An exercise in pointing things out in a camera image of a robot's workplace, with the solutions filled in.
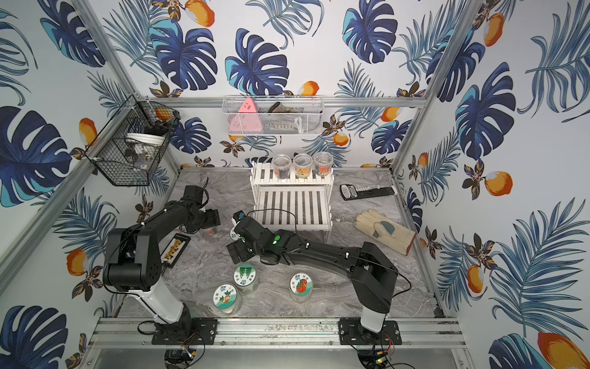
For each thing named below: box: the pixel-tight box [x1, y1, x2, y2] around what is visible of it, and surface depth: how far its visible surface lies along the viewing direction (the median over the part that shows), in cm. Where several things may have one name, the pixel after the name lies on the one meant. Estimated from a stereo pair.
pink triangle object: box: [227, 96, 263, 133], surface depth 92 cm
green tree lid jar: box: [233, 263, 259, 296], surface depth 80 cm
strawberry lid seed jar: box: [288, 272, 314, 303], surface depth 78 cm
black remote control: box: [339, 183, 398, 200], surface depth 113 cm
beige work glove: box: [353, 209, 418, 256], surface depth 100 cm
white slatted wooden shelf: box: [249, 161, 335, 243], surface depth 90 cm
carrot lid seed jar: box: [212, 284, 243, 316], surface depth 76 cm
